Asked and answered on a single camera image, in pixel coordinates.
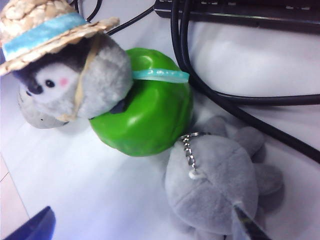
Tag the green toy apple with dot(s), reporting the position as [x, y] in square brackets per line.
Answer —
[150, 120]

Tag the black keyboard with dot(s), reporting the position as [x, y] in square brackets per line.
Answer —
[250, 15]

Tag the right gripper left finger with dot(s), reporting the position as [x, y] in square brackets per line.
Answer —
[32, 227]

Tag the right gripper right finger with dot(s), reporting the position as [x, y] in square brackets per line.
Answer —
[250, 227]

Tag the plush penguin with straw hat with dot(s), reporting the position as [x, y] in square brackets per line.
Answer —
[100, 75]

